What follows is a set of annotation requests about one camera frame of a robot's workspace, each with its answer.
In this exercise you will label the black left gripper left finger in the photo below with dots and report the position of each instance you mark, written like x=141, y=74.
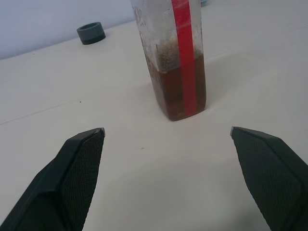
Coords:
x=55, y=183

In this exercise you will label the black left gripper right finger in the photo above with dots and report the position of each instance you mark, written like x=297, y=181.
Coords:
x=274, y=178

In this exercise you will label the clear bottle with red stripe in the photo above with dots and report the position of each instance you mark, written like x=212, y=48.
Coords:
x=173, y=91

